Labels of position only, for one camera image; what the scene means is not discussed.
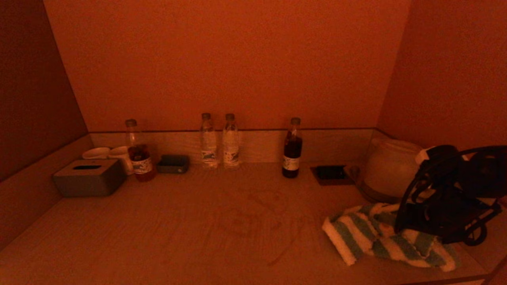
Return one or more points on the black socket panel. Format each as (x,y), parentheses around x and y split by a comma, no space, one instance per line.
(330,173)

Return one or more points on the dark drink bottle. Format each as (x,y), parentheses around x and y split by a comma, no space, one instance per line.
(292,153)

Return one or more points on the small teal tray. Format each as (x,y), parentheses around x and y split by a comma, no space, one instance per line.
(173,164)

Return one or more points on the striped green white towel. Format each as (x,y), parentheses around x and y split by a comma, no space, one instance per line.
(364,233)

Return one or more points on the amber tea bottle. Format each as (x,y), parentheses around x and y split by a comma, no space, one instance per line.
(141,163)

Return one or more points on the white ceramic mug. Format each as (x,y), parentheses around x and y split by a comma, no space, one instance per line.
(97,153)
(122,155)

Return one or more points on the white electric kettle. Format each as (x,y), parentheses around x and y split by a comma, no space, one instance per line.
(390,166)

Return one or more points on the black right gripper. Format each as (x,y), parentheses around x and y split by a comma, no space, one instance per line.
(455,209)

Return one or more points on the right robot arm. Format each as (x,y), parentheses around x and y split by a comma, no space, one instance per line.
(487,170)

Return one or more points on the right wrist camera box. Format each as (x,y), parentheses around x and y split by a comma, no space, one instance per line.
(437,158)

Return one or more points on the clear water bottle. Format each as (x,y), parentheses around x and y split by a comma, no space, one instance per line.
(231,145)
(208,145)

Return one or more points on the blue-grey tissue box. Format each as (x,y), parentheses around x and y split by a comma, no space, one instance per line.
(89,180)

